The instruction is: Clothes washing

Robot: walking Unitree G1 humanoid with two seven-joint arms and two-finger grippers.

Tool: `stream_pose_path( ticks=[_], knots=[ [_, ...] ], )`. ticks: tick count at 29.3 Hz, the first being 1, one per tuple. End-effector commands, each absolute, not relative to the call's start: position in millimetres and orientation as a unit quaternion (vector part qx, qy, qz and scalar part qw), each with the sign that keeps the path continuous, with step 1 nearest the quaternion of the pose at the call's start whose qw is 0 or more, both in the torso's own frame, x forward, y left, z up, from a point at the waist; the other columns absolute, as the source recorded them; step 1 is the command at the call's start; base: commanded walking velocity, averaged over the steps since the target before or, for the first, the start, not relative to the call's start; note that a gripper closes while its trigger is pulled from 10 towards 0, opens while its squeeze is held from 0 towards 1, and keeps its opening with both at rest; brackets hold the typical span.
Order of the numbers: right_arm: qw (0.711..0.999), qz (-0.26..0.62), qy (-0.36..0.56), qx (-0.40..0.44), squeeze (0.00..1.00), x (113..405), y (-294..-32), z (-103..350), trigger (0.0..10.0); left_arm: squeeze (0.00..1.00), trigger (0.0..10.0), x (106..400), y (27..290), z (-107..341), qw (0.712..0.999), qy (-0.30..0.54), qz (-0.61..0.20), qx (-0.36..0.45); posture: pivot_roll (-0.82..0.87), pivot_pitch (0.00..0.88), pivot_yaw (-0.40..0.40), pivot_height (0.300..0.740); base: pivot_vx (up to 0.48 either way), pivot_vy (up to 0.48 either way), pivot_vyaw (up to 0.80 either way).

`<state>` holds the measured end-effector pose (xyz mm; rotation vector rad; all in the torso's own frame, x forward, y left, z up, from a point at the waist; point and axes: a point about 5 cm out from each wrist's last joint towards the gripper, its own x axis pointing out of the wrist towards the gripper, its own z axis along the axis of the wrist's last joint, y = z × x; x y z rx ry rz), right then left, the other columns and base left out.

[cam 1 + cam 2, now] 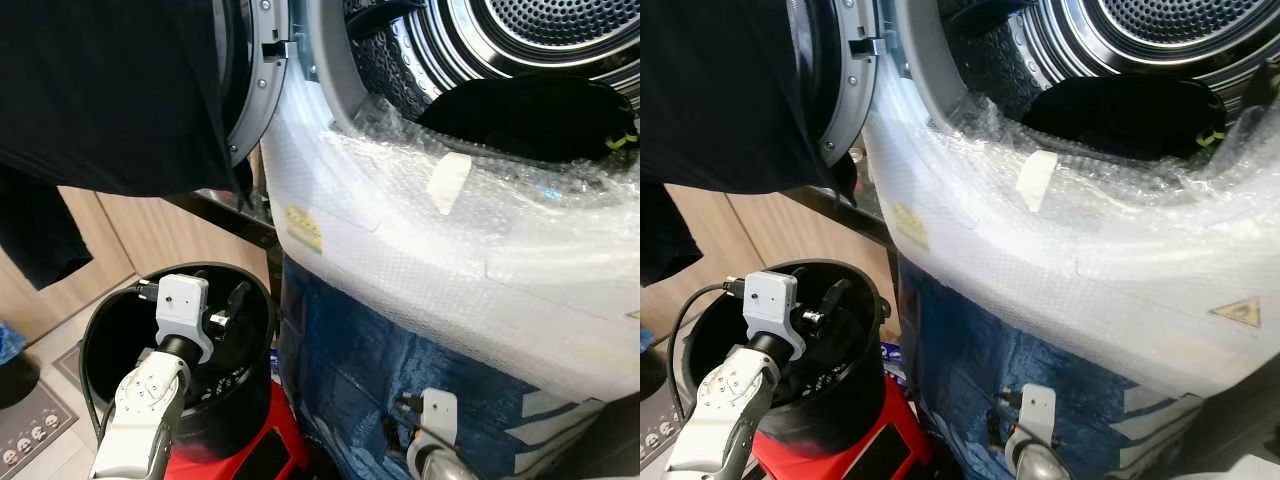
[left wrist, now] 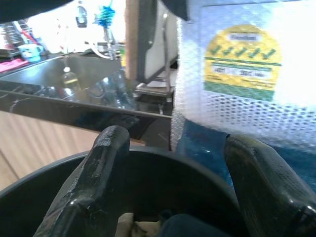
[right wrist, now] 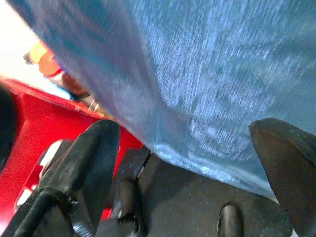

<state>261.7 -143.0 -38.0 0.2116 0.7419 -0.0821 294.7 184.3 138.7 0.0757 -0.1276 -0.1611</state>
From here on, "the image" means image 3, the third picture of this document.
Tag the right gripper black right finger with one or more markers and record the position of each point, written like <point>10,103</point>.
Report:
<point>288,168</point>

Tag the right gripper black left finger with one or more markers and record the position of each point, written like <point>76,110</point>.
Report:
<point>74,170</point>

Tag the red plastic container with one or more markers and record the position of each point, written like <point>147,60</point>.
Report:
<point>44,123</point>

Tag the black rounded robot foot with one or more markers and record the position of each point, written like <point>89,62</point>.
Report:
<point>230,221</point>

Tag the black round laundry bin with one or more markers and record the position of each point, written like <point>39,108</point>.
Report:
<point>6,128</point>

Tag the orange yellow plastic bottle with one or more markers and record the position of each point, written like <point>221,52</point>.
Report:
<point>47,60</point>

